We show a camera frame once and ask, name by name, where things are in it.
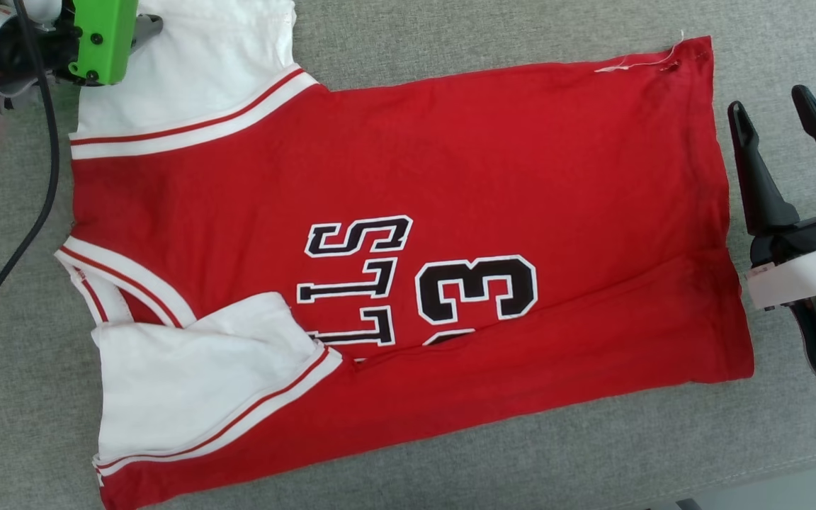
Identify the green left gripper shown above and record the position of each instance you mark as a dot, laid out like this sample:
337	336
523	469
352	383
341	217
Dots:
100	35

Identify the red white basketball jersey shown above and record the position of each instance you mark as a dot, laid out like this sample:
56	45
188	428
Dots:
450	177

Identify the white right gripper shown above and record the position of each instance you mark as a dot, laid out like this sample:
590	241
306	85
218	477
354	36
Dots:
805	269

